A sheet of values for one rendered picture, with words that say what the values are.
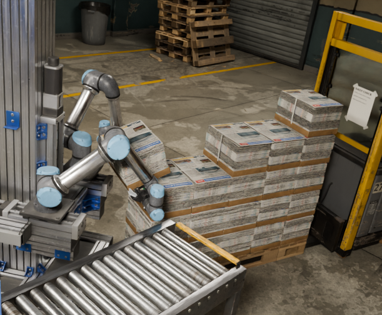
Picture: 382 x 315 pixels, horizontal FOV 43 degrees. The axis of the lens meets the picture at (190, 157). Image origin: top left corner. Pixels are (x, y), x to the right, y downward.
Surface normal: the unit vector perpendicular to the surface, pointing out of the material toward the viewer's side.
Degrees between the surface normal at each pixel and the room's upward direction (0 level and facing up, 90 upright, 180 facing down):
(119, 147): 85
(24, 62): 90
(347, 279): 0
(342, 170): 90
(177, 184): 1
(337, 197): 90
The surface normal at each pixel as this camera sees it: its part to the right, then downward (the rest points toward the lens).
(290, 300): 0.13, -0.90
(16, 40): -0.16, 0.40
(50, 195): 0.17, 0.51
